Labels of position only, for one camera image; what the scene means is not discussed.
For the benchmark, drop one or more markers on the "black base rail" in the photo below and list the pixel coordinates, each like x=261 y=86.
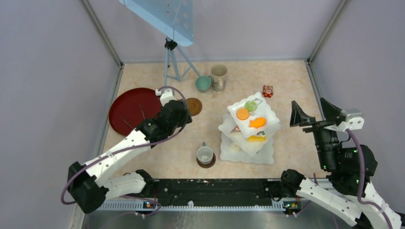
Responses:
x=215 y=192

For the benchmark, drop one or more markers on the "beige ceramic mug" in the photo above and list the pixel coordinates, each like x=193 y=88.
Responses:
x=218 y=75

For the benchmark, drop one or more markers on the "blue perforated panel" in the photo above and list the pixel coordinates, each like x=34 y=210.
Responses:
x=174 y=18

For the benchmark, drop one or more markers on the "orange fish-shaped cookie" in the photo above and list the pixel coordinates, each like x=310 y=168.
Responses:
x=257 y=123

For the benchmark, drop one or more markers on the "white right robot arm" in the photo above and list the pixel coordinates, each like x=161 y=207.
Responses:
x=350 y=166

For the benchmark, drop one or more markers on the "grey ceramic cup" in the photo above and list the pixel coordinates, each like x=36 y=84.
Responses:
x=204 y=154

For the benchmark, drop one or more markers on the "round green macaron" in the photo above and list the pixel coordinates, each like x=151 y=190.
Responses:
x=250 y=106

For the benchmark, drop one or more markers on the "round beige biscuit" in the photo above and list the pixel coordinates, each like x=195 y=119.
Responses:
x=242 y=113

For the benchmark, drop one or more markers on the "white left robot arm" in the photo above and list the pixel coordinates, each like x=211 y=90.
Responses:
x=92 y=183

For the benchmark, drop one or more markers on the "white cream puff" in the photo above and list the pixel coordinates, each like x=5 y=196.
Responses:
x=235 y=147

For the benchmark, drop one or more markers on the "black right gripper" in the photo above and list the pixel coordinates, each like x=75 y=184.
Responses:
x=331 y=114

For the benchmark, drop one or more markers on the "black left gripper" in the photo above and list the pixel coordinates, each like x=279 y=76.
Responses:
x=184 y=118

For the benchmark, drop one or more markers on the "teal ceramic cup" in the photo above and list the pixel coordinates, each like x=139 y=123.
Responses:
x=203 y=83

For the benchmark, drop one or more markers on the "dark brown wooden coaster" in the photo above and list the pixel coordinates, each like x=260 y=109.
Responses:
x=206 y=165

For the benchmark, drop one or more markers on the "blue tripod stand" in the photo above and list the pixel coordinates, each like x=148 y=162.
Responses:
x=170 y=60

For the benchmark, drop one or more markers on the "medium brown wooden coaster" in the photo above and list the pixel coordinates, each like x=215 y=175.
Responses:
x=194 y=106

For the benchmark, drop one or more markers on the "white tiered serving stand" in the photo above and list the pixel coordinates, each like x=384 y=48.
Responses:
x=247 y=131

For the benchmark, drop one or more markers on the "yellow cheesecake slice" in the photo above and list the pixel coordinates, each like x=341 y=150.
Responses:
x=259 y=137

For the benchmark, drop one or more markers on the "round red lacquer tray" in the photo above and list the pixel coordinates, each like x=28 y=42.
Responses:
x=146 y=97

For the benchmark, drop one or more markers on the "clear plastic tongs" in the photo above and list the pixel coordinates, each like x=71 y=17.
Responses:
x=134 y=116

